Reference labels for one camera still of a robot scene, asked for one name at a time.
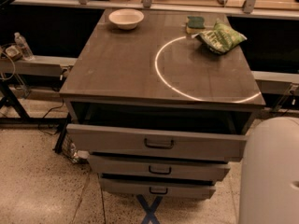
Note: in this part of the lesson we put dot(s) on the green jalapeno chip bag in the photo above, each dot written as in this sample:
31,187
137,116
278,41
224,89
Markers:
221,39

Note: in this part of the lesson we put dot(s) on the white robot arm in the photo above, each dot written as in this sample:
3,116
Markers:
269,192

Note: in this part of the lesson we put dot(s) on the green and yellow sponge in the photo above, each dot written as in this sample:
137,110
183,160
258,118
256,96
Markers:
194,24

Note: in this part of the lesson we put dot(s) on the grey drawer cabinet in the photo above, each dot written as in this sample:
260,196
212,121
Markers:
155,77

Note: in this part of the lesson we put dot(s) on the top grey drawer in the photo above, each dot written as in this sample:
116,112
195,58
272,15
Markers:
156,143

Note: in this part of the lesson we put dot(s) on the grey drawer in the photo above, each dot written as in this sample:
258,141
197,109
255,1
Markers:
166,187
132,166
156,143

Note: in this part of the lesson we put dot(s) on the middle grey drawer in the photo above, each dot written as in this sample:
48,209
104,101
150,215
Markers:
132,166

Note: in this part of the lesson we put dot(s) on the bottom grey drawer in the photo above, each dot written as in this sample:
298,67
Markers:
166,187

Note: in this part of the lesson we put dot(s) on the white bowl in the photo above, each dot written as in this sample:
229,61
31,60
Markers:
127,18

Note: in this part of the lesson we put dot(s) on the grey side bench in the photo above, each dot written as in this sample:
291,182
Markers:
46,66

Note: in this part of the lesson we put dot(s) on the clear plastic water bottle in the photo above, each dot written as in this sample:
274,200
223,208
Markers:
21,42

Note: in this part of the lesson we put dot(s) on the small round device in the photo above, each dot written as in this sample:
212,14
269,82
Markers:
13,52

